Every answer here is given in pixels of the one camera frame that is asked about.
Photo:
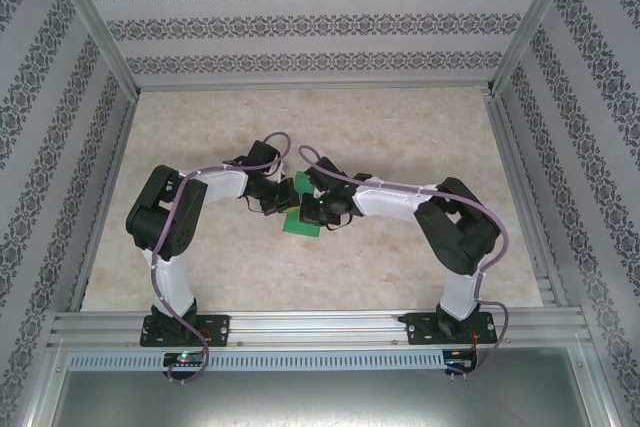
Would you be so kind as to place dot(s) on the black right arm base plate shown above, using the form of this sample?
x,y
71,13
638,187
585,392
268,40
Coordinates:
x,y
417,329

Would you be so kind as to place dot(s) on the aluminium side rail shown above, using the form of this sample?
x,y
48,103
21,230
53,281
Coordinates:
x,y
107,197
522,197

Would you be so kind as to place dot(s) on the aluminium frame post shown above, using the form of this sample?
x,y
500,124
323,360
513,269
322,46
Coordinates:
x,y
535,22
95,22

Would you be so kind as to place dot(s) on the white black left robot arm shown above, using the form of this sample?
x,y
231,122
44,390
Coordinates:
x,y
172,282

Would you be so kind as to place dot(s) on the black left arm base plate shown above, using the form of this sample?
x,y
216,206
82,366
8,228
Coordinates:
x,y
217,329

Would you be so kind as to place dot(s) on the grey metal sheet panel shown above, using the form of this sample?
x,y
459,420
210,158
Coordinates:
x,y
320,402

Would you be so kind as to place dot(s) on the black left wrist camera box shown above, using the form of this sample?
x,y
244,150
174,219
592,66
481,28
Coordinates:
x,y
282,196

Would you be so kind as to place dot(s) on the green paper sheet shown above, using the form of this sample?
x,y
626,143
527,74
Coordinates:
x,y
300,229

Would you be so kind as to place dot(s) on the aluminium slotted mounting rail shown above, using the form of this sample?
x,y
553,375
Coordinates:
x,y
315,329

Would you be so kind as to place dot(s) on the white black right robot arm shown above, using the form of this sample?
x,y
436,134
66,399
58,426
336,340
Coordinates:
x,y
460,292

